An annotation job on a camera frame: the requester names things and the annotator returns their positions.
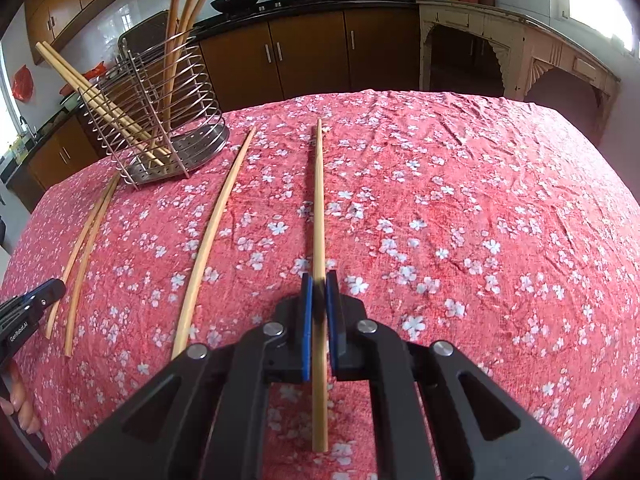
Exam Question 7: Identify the red hanging plastic bag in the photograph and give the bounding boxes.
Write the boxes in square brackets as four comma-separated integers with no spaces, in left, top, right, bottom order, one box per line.
[11,65,35,101]

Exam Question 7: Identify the red floral tablecloth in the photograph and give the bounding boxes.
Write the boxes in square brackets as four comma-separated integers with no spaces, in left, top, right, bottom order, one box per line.
[0,89,640,480]

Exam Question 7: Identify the cream side table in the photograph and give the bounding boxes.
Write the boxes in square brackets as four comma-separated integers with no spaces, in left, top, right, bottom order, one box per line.
[417,0,621,131]

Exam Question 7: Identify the metal wire chopstick holder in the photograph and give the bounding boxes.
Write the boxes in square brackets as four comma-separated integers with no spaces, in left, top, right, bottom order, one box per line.
[75,10,231,191]

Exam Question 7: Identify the person's left hand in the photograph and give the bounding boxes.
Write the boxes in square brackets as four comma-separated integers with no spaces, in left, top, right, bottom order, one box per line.
[0,360,42,434]

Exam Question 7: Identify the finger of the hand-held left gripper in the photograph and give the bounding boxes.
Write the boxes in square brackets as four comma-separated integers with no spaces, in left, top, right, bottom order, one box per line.
[0,278,67,314]

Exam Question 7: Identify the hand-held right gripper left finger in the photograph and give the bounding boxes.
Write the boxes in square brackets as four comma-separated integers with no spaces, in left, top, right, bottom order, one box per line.
[55,272,315,480]

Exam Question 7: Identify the brown base cabinets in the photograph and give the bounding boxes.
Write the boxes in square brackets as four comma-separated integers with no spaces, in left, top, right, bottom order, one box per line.
[20,2,421,211]

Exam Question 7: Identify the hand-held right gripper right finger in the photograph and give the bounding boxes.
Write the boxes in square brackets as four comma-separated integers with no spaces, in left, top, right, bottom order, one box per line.
[325,270,583,480]

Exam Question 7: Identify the dark cutting board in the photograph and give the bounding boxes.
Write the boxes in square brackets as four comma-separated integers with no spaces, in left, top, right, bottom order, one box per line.
[118,10,171,61]

